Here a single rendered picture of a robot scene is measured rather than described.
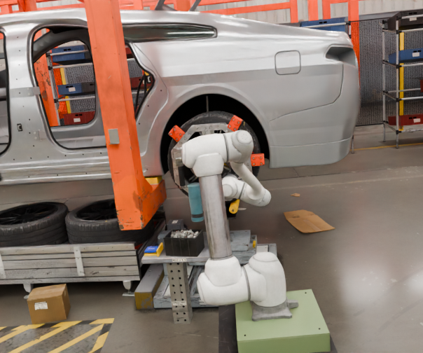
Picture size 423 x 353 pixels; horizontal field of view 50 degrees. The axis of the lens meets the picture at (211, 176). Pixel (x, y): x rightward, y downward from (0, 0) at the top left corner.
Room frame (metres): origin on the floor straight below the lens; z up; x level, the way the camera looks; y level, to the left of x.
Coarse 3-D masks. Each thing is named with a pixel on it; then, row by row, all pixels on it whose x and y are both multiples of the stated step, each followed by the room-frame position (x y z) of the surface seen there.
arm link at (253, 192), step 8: (240, 168) 2.15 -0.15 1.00; (240, 176) 2.21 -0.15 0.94; (248, 176) 2.21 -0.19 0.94; (248, 184) 2.27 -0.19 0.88; (256, 184) 2.27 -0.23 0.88; (248, 192) 2.36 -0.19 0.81; (256, 192) 2.31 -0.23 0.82; (264, 192) 2.39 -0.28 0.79; (248, 200) 2.38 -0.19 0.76; (256, 200) 2.36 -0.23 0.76; (264, 200) 2.37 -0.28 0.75
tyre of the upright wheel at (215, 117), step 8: (208, 112) 3.23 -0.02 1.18; (216, 112) 3.20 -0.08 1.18; (224, 112) 3.24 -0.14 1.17; (192, 120) 3.11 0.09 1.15; (200, 120) 3.09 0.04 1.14; (208, 120) 3.08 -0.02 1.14; (216, 120) 3.08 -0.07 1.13; (224, 120) 3.07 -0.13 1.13; (184, 128) 3.11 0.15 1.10; (240, 128) 3.05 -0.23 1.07; (248, 128) 3.11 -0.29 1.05; (256, 144) 3.05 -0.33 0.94; (168, 152) 3.14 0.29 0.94; (256, 152) 3.04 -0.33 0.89; (168, 160) 3.14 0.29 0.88; (256, 168) 3.04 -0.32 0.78; (256, 176) 3.06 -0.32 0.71; (176, 184) 3.13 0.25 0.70; (184, 192) 3.12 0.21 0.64; (232, 200) 3.07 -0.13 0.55
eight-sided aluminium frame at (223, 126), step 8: (192, 128) 3.02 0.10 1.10; (200, 128) 3.01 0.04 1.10; (208, 128) 3.00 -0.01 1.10; (216, 128) 2.99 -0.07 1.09; (224, 128) 2.98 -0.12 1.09; (184, 136) 3.03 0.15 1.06; (176, 144) 3.04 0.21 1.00; (248, 160) 2.96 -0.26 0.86; (176, 168) 3.04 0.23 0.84; (248, 168) 2.96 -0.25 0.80; (176, 176) 3.04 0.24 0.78
